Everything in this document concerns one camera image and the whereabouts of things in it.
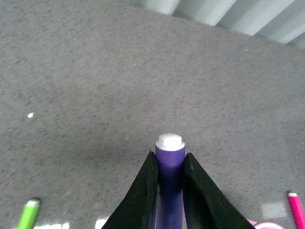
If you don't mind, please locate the purple pen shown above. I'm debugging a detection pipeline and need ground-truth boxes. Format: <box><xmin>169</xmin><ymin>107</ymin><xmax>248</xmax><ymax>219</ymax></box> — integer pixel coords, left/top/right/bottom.
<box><xmin>154</xmin><ymin>133</ymin><xmax>185</xmax><ymax>229</ymax></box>

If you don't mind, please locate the pink pen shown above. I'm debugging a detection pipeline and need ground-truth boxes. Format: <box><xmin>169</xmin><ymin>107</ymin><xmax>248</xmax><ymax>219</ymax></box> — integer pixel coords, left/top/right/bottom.
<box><xmin>287</xmin><ymin>192</ymin><xmax>305</xmax><ymax>229</ymax></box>

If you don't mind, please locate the white pleated curtain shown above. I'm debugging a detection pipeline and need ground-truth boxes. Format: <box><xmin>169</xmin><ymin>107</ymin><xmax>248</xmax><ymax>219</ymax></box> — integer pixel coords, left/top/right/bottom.
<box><xmin>130</xmin><ymin>0</ymin><xmax>305</xmax><ymax>50</ymax></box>

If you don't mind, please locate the green highlighter pen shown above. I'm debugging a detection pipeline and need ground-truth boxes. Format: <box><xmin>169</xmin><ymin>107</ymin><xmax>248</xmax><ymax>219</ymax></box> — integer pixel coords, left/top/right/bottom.
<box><xmin>17</xmin><ymin>198</ymin><xmax>41</xmax><ymax>229</ymax></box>

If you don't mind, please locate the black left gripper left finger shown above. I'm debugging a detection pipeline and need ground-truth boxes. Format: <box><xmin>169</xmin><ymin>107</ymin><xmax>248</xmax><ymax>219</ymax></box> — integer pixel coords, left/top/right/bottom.
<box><xmin>102</xmin><ymin>151</ymin><xmax>158</xmax><ymax>229</ymax></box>

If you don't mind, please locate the pink mesh cup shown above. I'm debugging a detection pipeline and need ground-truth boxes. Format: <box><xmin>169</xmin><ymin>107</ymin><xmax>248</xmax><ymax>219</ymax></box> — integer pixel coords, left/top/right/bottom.
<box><xmin>248</xmin><ymin>219</ymin><xmax>284</xmax><ymax>229</ymax></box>

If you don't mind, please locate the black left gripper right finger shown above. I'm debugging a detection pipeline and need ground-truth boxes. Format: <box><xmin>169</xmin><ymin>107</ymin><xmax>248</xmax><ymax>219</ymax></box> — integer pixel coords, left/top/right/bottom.
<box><xmin>183</xmin><ymin>153</ymin><xmax>254</xmax><ymax>229</ymax></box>

